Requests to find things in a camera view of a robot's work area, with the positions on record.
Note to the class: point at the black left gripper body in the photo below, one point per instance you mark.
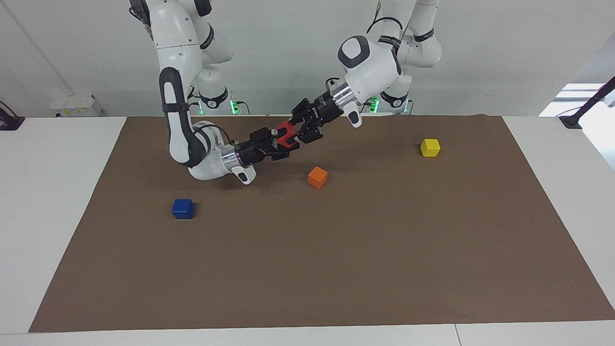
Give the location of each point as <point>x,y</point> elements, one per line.
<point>319,113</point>

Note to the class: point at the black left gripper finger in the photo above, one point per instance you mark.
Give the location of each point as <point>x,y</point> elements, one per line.
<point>300,113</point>
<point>311,135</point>

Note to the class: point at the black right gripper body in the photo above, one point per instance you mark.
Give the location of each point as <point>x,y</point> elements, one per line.
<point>254,153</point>

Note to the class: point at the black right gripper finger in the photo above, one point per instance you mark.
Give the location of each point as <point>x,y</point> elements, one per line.
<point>280,154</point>
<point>263,134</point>

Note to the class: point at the red wooden block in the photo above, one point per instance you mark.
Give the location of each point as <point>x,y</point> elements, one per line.
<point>287,134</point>

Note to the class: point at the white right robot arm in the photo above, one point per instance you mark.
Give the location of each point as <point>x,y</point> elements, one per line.
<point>178,62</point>

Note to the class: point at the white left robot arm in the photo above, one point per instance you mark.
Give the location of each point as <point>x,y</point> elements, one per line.
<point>375,62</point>

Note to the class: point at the orange wooden block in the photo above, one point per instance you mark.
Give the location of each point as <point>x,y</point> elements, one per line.
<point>317,178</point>

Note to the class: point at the blue wooden block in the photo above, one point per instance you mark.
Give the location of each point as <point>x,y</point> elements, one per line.
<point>183,209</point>

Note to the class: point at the yellow wooden block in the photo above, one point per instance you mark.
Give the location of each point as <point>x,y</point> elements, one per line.
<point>430,148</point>

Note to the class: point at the brown paper table mat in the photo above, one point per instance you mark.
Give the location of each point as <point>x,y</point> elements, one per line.
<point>336,250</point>

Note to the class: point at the black table clamp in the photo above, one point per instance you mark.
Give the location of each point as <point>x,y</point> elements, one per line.
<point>9,122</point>

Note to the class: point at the white wall box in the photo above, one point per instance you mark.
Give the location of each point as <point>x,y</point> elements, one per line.
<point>77,105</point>

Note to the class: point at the black camera stand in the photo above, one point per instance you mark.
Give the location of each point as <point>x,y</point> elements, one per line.
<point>571,121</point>

